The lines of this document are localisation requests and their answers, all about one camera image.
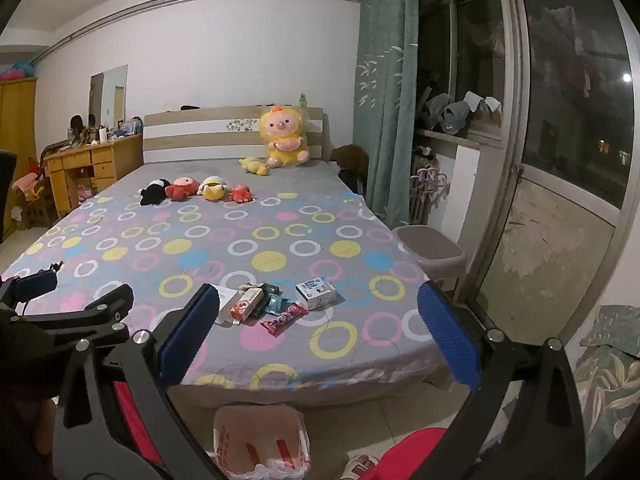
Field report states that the small yellow duck plush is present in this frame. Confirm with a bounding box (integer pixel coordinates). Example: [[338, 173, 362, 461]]
[[239, 156, 271, 177]]

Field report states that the red white plastic bag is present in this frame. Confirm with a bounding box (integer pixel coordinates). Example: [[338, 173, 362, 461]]
[[212, 404, 312, 480]]

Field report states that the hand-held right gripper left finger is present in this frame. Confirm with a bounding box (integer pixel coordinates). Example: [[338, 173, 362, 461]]
[[50, 284, 226, 480]]

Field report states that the pink white slipper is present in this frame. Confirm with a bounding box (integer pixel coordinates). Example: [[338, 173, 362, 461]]
[[340, 452, 381, 480]]

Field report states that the black white plush toy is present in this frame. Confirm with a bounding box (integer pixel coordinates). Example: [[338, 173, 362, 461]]
[[139, 178, 173, 207]]

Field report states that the chair with clothes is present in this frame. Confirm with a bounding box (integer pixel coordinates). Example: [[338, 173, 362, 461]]
[[12, 145, 56, 228]]

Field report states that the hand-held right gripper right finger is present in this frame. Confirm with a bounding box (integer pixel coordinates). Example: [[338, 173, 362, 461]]
[[417, 282, 586, 480]]

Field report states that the red white toothpaste box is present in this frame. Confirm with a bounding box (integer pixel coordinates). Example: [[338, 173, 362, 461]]
[[230, 287, 265, 322]]

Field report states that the wall mirror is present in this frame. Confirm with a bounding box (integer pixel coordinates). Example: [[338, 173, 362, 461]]
[[89, 64, 129, 128]]

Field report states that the silver white sachet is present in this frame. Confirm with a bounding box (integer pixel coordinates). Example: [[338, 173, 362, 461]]
[[217, 285, 243, 326]]

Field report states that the colourful bundle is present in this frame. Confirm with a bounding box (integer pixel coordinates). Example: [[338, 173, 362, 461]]
[[0, 60, 38, 82]]

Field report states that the dark brown cloth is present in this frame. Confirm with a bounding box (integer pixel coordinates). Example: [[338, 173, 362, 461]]
[[331, 144, 370, 196]]

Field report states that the window with white frame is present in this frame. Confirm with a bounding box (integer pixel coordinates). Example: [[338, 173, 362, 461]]
[[417, 0, 636, 211]]

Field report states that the white wall pipe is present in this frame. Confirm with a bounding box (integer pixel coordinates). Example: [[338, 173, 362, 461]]
[[0, 0, 363, 61]]

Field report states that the grey plastic stool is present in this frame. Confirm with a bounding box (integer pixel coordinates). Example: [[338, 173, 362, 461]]
[[391, 225, 468, 291]]

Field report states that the yellow wooden wardrobe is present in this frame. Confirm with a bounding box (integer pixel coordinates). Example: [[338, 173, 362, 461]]
[[0, 77, 38, 156]]

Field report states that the yellow white plush toy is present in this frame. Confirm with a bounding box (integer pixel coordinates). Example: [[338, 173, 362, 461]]
[[196, 176, 230, 203]]

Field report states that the large yellow plush doll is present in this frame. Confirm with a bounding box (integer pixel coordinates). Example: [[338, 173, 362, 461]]
[[258, 104, 312, 168]]

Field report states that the grey slipper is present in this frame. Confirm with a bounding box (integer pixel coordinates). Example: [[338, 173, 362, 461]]
[[442, 101, 473, 136], [424, 92, 453, 128]]

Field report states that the green leaf print curtain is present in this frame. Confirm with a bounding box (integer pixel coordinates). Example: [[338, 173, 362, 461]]
[[352, 0, 421, 228]]

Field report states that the red round plush toy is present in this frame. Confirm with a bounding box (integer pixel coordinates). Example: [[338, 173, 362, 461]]
[[165, 176, 202, 202]]

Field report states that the bed with circle print sheet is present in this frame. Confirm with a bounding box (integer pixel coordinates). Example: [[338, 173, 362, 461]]
[[0, 105, 446, 408]]

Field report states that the wooden white striped headboard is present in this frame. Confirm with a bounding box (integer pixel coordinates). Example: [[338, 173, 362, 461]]
[[142, 105, 331, 166]]

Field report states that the pink clothes hanger rack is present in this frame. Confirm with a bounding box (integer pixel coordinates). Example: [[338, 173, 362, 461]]
[[410, 162, 451, 198]]

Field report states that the white folded paper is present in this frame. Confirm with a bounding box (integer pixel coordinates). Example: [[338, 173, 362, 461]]
[[462, 91, 502, 126]]

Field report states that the floral leaf print cloth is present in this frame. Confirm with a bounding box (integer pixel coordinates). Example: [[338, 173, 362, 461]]
[[572, 305, 640, 461]]

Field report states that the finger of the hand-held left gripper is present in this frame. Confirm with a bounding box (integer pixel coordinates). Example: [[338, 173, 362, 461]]
[[0, 261, 65, 311], [15, 283, 136, 348]]

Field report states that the white blue small box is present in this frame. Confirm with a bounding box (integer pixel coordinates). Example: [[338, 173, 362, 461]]
[[295, 277, 337, 311]]

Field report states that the blue snack wrapper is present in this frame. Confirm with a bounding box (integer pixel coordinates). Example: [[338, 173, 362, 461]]
[[260, 294, 291, 318]]

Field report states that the pink snack wrapper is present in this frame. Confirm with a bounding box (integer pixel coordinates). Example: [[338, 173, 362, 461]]
[[260, 302, 308, 336]]

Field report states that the wooden desk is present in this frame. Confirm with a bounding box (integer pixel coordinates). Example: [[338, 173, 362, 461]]
[[44, 134, 145, 218]]

